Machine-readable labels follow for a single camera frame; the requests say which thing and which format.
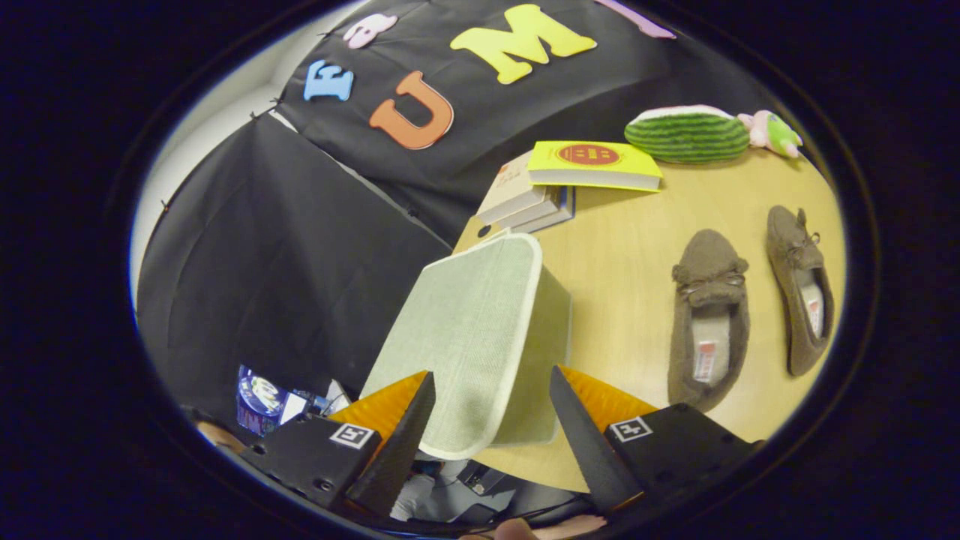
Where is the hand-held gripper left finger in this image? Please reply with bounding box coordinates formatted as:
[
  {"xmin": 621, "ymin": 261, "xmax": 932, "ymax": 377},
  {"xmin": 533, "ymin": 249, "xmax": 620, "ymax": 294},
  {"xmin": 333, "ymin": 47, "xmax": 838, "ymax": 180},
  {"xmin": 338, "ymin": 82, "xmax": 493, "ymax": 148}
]
[{"xmin": 240, "ymin": 370, "xmax": 437, "ymax": 518}]

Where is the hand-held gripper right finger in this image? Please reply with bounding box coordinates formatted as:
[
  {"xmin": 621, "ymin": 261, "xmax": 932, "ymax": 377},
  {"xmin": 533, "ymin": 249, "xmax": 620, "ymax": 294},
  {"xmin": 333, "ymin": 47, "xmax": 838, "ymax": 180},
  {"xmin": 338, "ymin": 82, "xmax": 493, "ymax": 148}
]
[{"xmin": 549, "ymin": 365, "xmax": 760, "ymax": 518}]

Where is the light green fabric storage box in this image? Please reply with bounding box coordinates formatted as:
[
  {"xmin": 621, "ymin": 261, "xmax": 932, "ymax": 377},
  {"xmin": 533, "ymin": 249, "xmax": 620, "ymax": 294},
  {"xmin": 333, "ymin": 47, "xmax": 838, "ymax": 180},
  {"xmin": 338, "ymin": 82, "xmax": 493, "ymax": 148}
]
[{"xmin": 360, "ymin": 231, "xmax": 575, "ymax": 461}]

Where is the brown fuzzy shoe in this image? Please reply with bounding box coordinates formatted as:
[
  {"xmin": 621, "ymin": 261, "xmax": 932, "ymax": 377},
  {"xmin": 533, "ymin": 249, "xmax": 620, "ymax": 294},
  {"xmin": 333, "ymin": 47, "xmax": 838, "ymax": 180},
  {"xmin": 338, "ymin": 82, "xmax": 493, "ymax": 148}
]
[
  {"xmin": 667, "ymin": 229, "xmax": 751, "ymax": 413},
  {"xmin": 766, "ymin": 205, "xmax": 836, "ymax": 377}
]

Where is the white paper card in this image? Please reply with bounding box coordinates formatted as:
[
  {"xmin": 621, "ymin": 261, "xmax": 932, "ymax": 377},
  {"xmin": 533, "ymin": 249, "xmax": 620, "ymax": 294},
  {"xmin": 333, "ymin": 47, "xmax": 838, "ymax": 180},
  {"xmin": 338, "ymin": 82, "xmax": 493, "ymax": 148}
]
[{"xmin": 283, "ymin": 379, "xmax": 351, "ymax": 421}]

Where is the blue printed packet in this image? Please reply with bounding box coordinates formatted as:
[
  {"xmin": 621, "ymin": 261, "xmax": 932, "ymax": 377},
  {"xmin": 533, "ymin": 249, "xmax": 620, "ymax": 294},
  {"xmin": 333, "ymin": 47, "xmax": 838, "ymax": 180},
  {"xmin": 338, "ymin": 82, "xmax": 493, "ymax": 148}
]
[{"xmin": 236, "ymin": 365, "xmax": 290, "ymax": 437}]

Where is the white book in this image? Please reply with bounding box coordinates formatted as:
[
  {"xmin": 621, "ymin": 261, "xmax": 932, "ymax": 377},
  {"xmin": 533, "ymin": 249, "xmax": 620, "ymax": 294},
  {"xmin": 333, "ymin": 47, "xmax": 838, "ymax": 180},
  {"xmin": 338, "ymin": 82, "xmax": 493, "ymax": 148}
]
[{"xmin": 487, "ymin": 187, "xmax": 565, "ymax": 230}]

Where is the blue cover book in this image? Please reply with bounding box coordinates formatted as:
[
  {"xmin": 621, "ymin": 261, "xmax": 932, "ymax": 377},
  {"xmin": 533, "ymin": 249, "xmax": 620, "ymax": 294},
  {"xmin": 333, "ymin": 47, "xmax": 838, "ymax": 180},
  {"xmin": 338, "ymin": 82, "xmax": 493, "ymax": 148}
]
[{"xmin": 525, "ymin": 185, "xmax": 577, "ymax": 235}]

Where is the beige cover book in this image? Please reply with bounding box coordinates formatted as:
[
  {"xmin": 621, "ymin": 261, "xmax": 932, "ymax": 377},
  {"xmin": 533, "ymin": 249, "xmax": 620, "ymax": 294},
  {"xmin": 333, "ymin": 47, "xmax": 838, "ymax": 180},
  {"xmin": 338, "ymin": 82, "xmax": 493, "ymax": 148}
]
[{"xmin": 475, "ymin": 150, "xmax": 548, "ymax": 226}]

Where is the yellow book with red circle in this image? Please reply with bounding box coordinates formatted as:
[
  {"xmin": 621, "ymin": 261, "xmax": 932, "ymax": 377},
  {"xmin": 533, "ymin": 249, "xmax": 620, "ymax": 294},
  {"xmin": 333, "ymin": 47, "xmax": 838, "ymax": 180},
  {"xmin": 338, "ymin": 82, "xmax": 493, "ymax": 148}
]
[{"xmin": 527, "ymin": 140, "xmax": 664, "ymax": 193}]

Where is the watermelon slice plush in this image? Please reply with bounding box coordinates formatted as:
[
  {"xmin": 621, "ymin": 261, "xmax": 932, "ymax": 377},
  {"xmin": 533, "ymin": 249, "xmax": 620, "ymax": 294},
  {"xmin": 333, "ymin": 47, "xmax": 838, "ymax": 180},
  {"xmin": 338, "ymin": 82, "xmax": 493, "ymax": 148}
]
[{"xmin": 624, "ymin": 104, "xmax": 751, "ymax": 165}]

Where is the pink and green plush toy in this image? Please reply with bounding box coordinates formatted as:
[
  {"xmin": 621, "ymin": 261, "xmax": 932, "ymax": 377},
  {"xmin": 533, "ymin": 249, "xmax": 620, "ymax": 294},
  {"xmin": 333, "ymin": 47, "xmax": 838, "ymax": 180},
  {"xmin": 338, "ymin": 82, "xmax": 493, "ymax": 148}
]
[{"xmin": 737, "ymin": 110, "xmax": 803, "ymax": 159}]

